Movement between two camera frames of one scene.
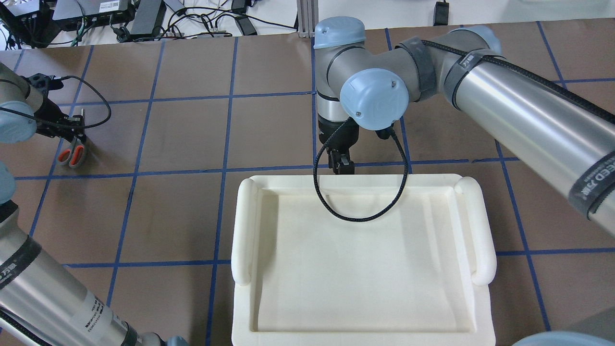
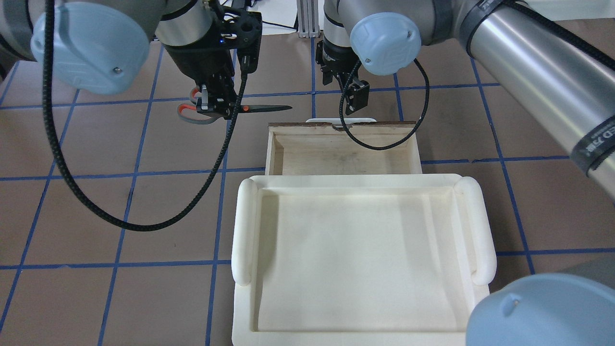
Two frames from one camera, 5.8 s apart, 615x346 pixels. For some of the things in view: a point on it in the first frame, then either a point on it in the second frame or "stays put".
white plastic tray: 367,259 stays put
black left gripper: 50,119 to 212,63
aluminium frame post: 308,17 stays put
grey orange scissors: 74,156 to 201,118
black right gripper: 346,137 to 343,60
